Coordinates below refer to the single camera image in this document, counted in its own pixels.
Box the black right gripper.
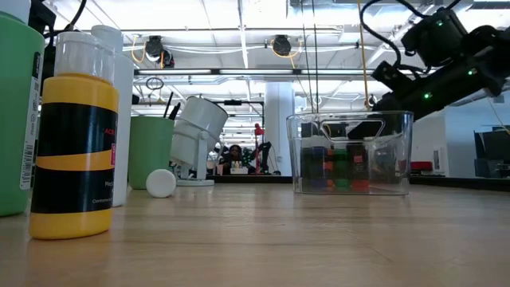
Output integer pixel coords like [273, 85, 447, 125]
[346, 59, 447, 141]

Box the small blue paint bottle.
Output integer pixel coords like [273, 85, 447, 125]
[312, 145, 329, 191]

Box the small dark paint bottle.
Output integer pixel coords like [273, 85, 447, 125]
[299, 145, 316, 191]

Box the thin brush copper ferrule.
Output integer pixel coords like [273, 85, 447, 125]
[163, 91, 175, 119]

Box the small yellow paint bottle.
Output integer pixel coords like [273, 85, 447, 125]
[29, 30, 120, 241]

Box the large white paint bottle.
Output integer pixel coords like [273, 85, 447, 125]
[90, 24, 135, 208]

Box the large green paint bottle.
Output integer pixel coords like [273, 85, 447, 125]
[0, 0, 45, 218]

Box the clear plastic storage bin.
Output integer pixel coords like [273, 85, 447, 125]
[285, 110, 415, 197]

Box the white building column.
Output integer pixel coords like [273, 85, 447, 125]
[264, 81, 296, 176]

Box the long LED light bar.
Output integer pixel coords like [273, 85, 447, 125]
[134, 68, 403, 77]

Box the dark monitor panel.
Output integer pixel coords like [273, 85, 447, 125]
[473, 129, 510, 179]

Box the person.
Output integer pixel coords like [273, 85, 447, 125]
[222, 143, 246, 176]

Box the tilted white cup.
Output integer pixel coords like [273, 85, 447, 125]
[170, 96, 230, 187]

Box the green plastic cup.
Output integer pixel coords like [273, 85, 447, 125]
[127, 115, 177, 191]

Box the yellow hanging cable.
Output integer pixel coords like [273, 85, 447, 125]
[356, 0, 371, 112]

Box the black hanging cable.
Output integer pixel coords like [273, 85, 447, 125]
[300, 0, 320, 115]

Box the black aluminium table frame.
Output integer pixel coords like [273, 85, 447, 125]
[206, 174, 510, 193]

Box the black ceiling cable reel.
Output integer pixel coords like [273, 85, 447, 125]
[272, 34, 293, 57]
[143, 34, 175, 69]

